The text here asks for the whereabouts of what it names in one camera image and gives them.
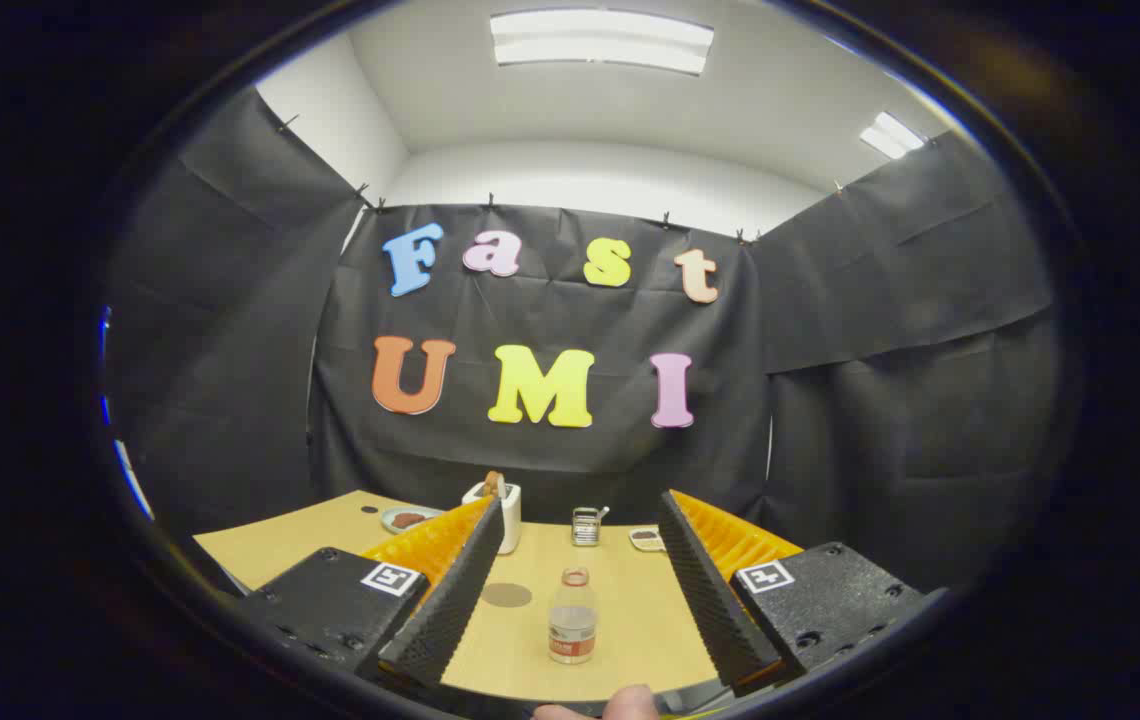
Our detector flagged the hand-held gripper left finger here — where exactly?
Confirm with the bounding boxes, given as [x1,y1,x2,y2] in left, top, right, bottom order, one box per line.
[240,495,506,691]

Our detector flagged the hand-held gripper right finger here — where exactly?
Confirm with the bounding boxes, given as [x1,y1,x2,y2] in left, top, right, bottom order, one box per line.
[657,488,949,698]

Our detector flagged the clear plastic juice bottle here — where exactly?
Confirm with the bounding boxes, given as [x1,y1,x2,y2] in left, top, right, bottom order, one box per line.
[548,567,598,666]

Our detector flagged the wooden table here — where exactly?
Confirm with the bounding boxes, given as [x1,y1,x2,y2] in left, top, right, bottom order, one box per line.
[192,489,731,703]

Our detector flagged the white toaster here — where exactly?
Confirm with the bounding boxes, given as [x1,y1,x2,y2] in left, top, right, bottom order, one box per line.
[462,481,523,556]

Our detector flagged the pale green plate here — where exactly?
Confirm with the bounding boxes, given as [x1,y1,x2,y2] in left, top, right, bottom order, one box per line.
[380,506,446,535]

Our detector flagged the small ceiling light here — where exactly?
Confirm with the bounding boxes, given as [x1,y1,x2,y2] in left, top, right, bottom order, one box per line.
[858,111,927,161]

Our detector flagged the long ceiling light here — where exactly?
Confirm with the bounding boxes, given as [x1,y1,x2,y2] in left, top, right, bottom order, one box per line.
[490,8,715,77]

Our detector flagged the metal wire holder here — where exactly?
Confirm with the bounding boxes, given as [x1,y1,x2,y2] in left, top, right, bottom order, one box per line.
[571,505,611,548]

